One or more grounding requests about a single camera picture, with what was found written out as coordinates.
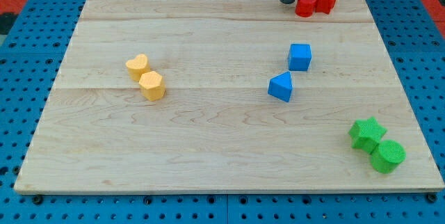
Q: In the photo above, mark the red cylinder block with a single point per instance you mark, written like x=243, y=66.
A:
x=305, y=8

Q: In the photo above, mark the green cylinder block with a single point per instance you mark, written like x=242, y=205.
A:
x=387, y=156

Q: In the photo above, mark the green star block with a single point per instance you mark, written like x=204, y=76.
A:
x=366, y=134

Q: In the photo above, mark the yellow heart block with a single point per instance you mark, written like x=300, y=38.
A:
x=137, y=66

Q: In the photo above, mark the blue cube block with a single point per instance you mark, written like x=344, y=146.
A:
x=299, y=57

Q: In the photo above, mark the yellow hexagon block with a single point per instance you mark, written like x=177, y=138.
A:
x=152, y=86

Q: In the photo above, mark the blue triangle block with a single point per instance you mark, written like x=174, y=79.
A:
x=281, y=86

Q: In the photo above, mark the light wooden board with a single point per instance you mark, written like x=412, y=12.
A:
x=216, y=129

